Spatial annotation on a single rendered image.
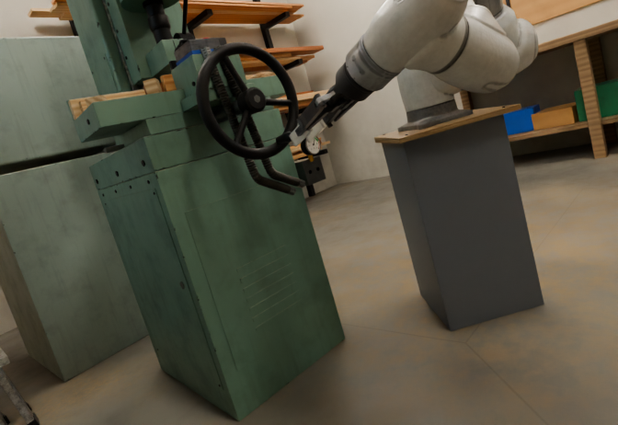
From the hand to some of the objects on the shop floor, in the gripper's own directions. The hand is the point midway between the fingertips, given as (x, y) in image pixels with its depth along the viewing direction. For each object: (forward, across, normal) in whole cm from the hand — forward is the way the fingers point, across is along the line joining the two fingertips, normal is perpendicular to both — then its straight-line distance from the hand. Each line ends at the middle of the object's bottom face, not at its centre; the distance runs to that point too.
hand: (306, 131), depth 90 cm
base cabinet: (+84, 0, +44) cm, 94 cm away
